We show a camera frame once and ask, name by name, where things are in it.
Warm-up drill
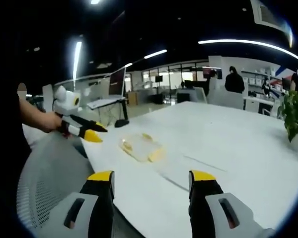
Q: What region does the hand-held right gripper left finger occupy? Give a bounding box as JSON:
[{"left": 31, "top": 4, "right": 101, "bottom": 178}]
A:
[{"left": 43, "top": 170, "right": 115, "bottom": 238}]

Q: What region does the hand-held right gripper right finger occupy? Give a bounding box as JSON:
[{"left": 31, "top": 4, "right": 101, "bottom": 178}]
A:
[{"left": 188, "top": 170, "right": 276, "bottom": 238}]

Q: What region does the person's left hand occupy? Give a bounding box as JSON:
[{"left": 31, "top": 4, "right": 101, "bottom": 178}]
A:
[{"left": 40, "top": 112, "right": 63, "bottom": 133}]

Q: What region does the white standing desk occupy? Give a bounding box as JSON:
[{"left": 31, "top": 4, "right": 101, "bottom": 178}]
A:
[{"left": 86, "top": 97, "right": 129, "bottom": 124}]

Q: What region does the black desk foot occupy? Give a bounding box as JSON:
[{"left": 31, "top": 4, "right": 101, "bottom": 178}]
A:
[{"left": 114, "top": 119, "right": 130, "bottom": 128}]

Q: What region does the ceiling light strip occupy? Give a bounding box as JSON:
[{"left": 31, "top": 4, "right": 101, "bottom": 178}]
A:
[
  {"left": 72, "top": 41, "right": 83, "bottom": 83},
  {"left": 144, "top": 49, "right": 168, "bottom": 60}
]

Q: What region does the dark computer monitor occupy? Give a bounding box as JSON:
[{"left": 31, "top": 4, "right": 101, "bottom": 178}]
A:
[{"left": 108, "top": 67, "right": 127, "bottom": 96}]

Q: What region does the white mesh office chair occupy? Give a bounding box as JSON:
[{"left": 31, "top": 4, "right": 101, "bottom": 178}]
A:
[{"left": 16, "top": 137, "right": 95, "bottom": 231}]

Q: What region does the brown cardboard box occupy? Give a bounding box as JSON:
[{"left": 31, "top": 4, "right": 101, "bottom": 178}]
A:
[{"left": 127, "top": 91, "right": 139, "bottom": 106}]

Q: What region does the person's dark shirt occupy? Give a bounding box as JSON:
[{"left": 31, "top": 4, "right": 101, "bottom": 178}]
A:
[{"left": 3, "top": 81, "right": 32, "bottom": 181}]

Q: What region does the green potted plant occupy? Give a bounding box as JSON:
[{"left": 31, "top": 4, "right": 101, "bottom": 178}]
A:
[{"left": 277, "top": 90, "right": 298, "bottom": 143}]

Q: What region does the white storage shelf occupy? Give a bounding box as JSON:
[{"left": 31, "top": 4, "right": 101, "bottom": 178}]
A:
[{"left": 240, "top": 68, "right": 282, "bottom": 88}]

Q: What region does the long curved ceiling light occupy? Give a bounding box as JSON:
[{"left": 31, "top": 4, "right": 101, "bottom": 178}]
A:
[{"left": 198, "top": 39, "right": 298, "bottom": 64}]

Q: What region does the white ceiling air vent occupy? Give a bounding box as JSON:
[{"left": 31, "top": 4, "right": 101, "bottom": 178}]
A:
[{"left": 250, "top": 0, "right": 294, "bottom": 48}]

